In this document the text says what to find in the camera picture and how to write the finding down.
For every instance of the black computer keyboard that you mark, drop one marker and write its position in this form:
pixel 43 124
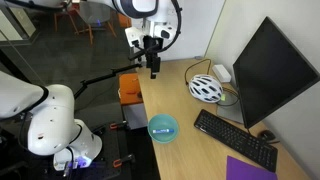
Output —
pixel 235 138

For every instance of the green sticky note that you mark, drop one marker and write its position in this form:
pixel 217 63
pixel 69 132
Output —
pixel 222 97

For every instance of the wooden chair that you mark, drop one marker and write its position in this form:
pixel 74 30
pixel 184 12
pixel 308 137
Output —
pixel 90 23

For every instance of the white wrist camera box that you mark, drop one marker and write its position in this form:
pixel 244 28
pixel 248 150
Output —
pixel 133 36

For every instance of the orange and black clamp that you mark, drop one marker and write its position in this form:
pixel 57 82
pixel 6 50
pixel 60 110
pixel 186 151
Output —
pixel 123 160
pixel 118 125

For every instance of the grey monitor stand base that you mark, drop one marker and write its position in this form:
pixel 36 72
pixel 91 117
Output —
pixel 230 112

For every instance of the black computer monitor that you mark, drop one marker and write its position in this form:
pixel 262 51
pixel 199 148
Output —
pixel 270 73

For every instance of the teal plastic bowl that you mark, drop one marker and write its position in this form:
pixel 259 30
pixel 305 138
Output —
pixel 163 138

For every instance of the blue and white marker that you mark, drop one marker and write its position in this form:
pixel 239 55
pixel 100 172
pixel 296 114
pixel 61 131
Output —
pixel 163 131

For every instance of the black computer mouse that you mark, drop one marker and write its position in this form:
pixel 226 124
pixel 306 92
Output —
pixel 266 135

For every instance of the black camera mount rod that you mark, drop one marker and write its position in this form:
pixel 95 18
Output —
pixel 100 79

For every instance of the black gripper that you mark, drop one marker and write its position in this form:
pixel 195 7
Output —
pixel 152 45

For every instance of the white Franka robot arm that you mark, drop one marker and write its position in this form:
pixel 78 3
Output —
pixel 50 123

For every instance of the grey box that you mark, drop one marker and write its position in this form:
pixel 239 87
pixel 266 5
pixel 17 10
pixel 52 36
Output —
pixel 136 116

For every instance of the white power adapter box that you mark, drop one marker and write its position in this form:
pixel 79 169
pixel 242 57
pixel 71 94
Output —
pixel 221 73

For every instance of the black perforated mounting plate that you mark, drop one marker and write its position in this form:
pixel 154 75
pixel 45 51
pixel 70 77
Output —
pixel 111 150

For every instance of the purple paper sheet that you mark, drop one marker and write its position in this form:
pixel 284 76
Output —
pixel 245 170

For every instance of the white bicycle helmet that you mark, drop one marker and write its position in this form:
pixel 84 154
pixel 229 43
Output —
pixel 205 87

